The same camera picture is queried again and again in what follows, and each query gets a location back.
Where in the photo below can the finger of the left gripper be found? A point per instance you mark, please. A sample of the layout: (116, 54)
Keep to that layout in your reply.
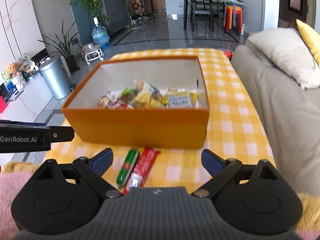
(61, 133)

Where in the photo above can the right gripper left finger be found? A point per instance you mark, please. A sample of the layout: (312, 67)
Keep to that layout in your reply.
(91, 172)

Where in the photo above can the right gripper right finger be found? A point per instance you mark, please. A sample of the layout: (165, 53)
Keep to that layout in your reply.
(222, 172)

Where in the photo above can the green sausage stick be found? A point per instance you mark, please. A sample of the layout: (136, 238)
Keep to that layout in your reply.
(127, 167)

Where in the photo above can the red sausage stick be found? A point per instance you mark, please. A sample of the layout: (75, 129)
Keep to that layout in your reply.
(142, 169)

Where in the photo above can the clear chocolate cake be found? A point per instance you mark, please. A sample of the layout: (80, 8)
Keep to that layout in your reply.
(105, 102)

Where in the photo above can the yellow snack packet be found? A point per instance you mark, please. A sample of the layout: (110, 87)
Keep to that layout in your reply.
(179, 98)

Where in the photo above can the potato chips bag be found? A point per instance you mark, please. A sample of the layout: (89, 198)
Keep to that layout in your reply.
(148, 96)

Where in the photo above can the red snack packet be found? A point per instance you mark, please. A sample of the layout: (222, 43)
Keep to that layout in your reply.
(121, 103)

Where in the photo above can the green pastry snack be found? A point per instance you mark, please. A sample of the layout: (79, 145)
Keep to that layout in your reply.
(127, 95)

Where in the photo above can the yellow checkered tablecloth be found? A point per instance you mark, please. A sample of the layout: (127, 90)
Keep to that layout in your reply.
(234, 127)

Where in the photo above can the pink blanket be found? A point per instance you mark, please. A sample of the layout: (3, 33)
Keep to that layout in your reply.
(11, 184)

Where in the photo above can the clutter of toys on console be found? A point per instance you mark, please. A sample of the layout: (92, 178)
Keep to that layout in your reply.
(18, 73)

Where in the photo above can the silver pedal trash can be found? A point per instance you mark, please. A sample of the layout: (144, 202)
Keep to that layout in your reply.
(56, 78)

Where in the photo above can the potted grass plant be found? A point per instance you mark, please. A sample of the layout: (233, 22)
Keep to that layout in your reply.
(62, 45)

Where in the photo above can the small white stool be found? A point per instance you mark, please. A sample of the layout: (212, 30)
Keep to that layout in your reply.
(94, 53)

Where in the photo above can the beige sofa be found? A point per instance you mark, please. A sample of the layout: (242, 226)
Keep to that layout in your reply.
(290, 116)

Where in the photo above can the orange cardboard box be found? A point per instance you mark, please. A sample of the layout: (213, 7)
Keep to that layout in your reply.
(182, 128)

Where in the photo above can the blue water jug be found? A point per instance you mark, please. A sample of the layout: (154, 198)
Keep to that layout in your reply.
(100, 35)

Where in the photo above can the snack bag on floor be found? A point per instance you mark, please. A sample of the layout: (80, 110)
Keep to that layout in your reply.
(228, 54)

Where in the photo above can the white cushion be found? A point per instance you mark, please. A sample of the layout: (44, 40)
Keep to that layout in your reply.
(285, 48)

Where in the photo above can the grey cabinet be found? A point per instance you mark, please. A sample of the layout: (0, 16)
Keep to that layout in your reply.
(117, 15)

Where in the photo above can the orange stacked stools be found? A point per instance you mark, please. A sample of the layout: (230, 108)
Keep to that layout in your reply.
(233, 18)

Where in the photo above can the yellow cushion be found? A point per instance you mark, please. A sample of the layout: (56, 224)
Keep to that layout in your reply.
(311, 39)

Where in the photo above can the black dining chair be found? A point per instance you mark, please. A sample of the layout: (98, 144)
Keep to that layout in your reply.
(201, 7)

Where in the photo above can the black dining table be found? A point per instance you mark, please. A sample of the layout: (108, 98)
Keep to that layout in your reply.
(216, 3)

